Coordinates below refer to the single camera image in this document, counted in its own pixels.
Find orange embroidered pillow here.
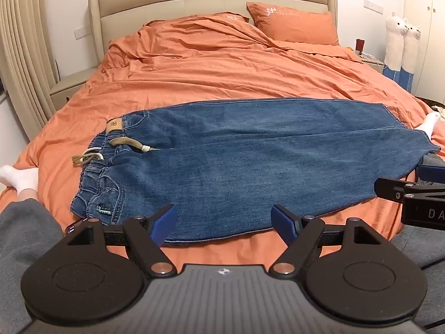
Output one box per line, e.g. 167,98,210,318
246,2,340,46

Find white alpaca plush toy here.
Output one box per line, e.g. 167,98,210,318
400,23,422,93
383,13,407,77

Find beige pleated curtain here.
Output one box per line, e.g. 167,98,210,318
0,0,60,127

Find black smartphone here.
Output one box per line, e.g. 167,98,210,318
63,217,86,235

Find white nightstand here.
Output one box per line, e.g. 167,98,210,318
358,53,387,74

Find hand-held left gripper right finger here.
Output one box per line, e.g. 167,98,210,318
271,205,383,279

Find person's left leg grey trousers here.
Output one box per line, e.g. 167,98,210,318
0,198,65,334

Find blue denim pants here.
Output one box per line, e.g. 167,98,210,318
70,98,441,245

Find orange bed cover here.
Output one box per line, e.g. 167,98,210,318
0,13,439,270

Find person's foot white sock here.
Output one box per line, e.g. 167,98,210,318
410,111,440,138
0,164,39,199

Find person's leg grey trousers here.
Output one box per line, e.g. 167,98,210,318
0,198,65,334
389,153,445,334

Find person's right leg grey trousers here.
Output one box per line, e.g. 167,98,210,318
389,153,445,334

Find person's right foot white sock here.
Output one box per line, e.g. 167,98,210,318
410,111,440,138

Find beige upholstered headboard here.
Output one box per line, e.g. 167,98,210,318
88,0,338,68

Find person's left foot white sock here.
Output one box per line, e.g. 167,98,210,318
0,164,39,199

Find beige nightstand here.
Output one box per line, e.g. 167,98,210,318
49,66,98,103

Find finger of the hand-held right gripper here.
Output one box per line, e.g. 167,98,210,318
375,177,445,202
418,164,445,181

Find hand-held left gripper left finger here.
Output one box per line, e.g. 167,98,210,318
66,205,179,279

